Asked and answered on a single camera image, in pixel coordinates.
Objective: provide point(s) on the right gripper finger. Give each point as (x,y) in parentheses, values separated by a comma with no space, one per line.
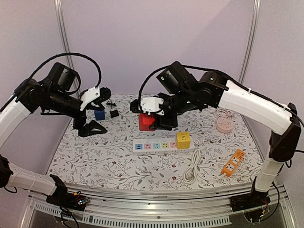
(164,123)
(134,107)

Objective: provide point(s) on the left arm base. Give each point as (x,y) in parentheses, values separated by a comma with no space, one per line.
(64,199)

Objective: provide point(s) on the left aluminium frame post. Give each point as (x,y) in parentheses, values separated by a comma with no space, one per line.
(61,25)

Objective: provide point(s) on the floral table mat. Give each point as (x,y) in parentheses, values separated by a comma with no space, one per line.
(107,160)

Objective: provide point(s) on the blue cube socket adapter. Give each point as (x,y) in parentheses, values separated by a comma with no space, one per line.
(99,115)

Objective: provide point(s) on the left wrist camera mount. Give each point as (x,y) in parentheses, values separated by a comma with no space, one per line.
(90,95)

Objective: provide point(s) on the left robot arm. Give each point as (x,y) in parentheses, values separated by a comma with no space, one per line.
(54,97)

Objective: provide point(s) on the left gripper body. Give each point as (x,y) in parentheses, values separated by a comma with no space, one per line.
(78,122)

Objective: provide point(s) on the orange power strip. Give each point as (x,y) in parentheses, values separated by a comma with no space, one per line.
(233,163)

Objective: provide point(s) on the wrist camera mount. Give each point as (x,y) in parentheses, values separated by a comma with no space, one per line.
(90,95)
(151,105)

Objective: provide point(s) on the right aluminium frame post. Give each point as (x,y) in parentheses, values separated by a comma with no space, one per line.
(251,40)

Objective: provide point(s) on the yellow cube socket adapter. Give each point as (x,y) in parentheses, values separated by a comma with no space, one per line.
(182,140)

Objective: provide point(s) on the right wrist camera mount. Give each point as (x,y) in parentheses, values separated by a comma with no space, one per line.
(151,105)

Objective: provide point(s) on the aluminium frame post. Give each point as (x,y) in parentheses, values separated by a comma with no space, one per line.
(251,40)
(61,25)

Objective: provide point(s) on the front aluminium rail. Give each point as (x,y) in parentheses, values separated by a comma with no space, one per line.
(204,208)

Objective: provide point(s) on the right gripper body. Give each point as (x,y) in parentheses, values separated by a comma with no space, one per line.
(164,116)

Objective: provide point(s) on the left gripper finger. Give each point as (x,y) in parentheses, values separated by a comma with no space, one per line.
(104,95)
(91,128)

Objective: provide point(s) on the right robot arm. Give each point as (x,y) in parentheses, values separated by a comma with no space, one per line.
(219,90)

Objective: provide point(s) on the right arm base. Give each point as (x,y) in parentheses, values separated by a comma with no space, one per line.
(254,204)

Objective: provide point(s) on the red cube socket adapter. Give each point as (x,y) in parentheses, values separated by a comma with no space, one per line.
(146,122)

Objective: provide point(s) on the white multicolour power strip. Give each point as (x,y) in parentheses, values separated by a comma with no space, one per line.
(158,146)

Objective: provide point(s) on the pink round power socket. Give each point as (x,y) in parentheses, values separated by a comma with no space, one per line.
(224,125)

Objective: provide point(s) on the black power adapter with cable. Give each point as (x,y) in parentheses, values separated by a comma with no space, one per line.
(113,111)

